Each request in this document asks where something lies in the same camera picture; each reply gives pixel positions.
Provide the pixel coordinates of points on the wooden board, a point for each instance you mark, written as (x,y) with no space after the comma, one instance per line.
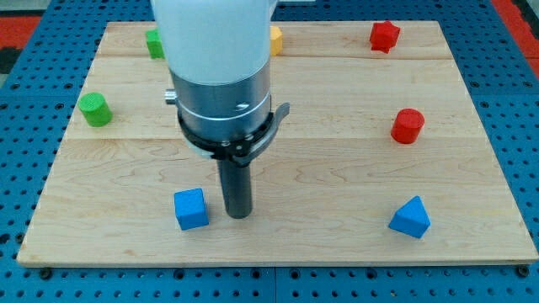
(324,191)

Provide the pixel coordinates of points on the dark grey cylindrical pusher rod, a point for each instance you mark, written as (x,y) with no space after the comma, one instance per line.
(236,188)

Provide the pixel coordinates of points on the green cube block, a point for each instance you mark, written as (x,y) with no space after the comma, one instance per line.
(154,44)

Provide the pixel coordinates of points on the yellow heart block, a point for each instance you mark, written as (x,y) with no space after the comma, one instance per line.
(276,40)

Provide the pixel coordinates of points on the blue cube block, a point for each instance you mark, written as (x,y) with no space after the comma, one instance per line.
(190,209)

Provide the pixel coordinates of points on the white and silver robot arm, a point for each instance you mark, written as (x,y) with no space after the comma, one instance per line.
(218,55)

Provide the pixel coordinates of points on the red cylinder block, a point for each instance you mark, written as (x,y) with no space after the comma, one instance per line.
(407,126)

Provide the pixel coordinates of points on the green cylinder block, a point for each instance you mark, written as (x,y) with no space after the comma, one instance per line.
(95,109)

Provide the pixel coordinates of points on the blue triangular prism block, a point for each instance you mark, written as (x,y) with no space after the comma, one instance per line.
(411,219)

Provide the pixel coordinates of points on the red star block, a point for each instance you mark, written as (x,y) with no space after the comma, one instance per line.
(384,36)

